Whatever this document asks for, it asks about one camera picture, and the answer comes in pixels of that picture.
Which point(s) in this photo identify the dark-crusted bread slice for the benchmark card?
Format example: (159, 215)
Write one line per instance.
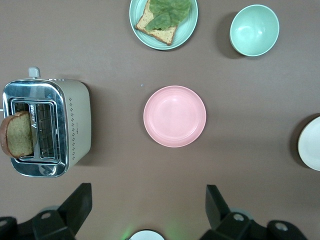
(18, 135)

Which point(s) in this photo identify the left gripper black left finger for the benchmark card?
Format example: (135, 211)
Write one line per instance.
(62, 222)

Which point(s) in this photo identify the beige plate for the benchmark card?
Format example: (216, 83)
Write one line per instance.
(312, 145)

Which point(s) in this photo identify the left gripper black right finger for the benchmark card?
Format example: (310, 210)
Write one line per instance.
(225, 225)

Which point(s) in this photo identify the square brown bread slice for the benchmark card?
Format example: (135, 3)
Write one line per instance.
(165, 36)

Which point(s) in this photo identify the green bowl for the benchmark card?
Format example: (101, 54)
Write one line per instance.
(253, 30)

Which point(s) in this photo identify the beige chrome toaster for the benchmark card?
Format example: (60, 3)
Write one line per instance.
(77, 120)

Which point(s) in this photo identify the pink plate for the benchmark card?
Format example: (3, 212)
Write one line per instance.
(175, 116)

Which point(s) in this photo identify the green plate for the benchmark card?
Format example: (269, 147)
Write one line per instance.
(186, 30)

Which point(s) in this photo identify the green lettuce leaf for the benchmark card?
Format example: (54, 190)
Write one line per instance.
(170, 10)

